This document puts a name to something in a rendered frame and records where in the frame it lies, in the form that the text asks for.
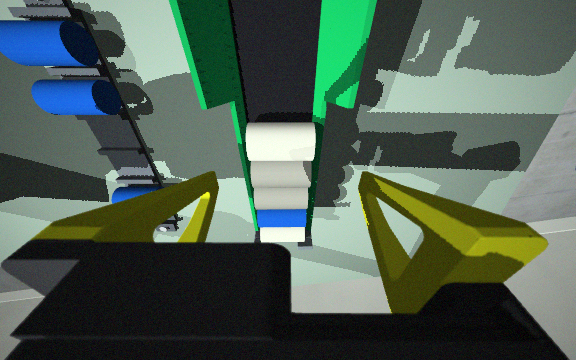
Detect blue cylinder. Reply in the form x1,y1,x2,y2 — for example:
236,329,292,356
31,79,121,115
257,209,306,227
0,20,99,66
112,187,164,204

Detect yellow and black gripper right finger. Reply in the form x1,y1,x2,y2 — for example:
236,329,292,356
358,171,548,313

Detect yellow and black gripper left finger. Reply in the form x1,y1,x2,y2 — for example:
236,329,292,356
30,171,219,242

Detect grey cylinder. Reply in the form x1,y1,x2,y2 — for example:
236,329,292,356
246,122,315,161

